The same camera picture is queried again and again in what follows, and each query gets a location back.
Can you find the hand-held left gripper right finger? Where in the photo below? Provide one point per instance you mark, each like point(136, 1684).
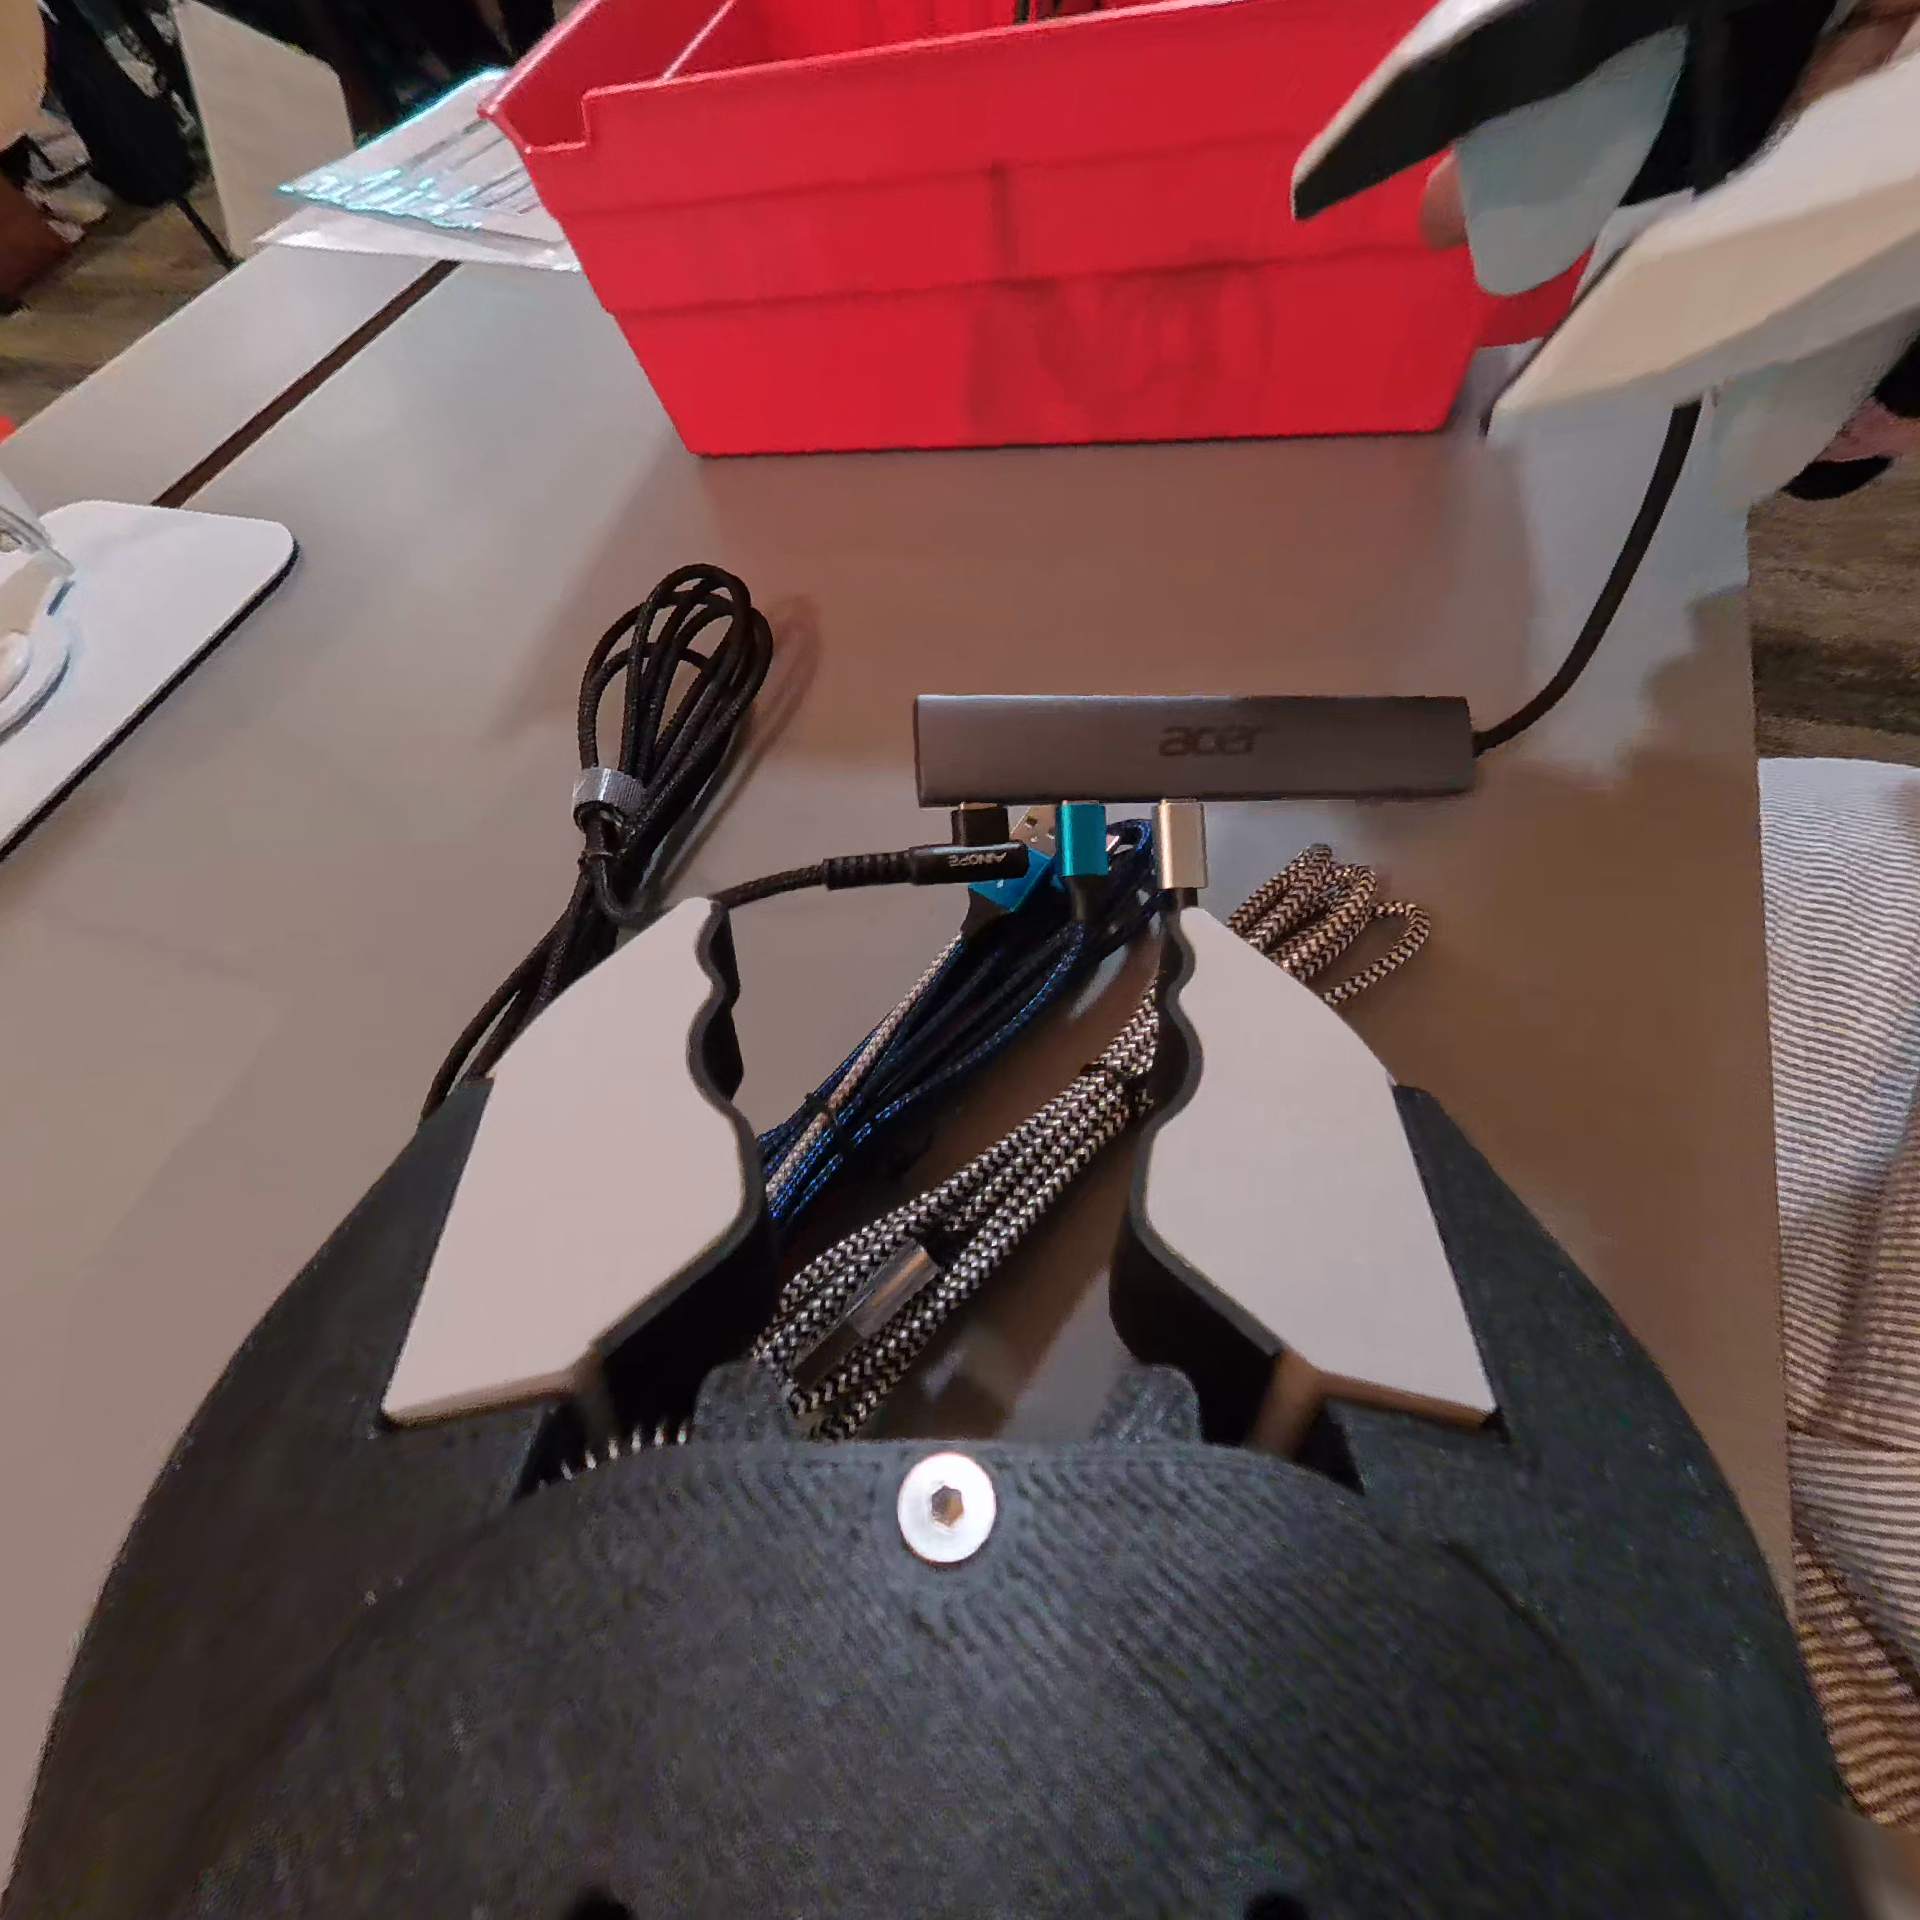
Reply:
point(1306, 1200)

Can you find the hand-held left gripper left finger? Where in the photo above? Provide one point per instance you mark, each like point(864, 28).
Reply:
point(587, 1170)

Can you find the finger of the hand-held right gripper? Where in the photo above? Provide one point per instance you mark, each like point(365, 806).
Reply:
point(1740, 284)
point(1412, 61)

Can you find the red plastic bin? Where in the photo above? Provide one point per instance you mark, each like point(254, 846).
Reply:
point(974, 300)

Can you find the grey desk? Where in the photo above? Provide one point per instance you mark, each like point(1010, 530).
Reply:
point(451, 450)

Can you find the person's right hand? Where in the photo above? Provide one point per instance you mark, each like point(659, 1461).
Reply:
point(1883, 44)

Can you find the grey striped cloth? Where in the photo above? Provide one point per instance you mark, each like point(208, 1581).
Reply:
point(1845, 1200)

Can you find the printed paper sheet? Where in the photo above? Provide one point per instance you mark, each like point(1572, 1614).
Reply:
point(422, 194)

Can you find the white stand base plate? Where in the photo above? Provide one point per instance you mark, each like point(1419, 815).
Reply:
point(166, 600)

